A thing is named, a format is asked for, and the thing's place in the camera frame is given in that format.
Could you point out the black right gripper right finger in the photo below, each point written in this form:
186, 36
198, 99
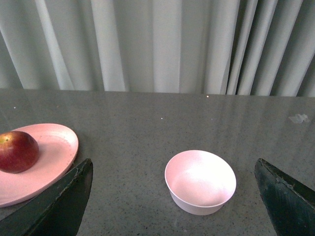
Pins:
289, 203

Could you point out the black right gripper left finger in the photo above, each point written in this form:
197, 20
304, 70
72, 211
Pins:
57, 211

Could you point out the red apple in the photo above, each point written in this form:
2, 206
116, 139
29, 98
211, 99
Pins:
19, 151

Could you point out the pale pink bowl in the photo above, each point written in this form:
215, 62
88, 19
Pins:
199, 182

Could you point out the pink plate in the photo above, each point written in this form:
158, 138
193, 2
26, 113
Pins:
58, 146

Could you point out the white paper scrap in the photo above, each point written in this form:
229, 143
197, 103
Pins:
299, 118

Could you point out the white pleated curtain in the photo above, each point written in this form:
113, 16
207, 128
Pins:
240, 47

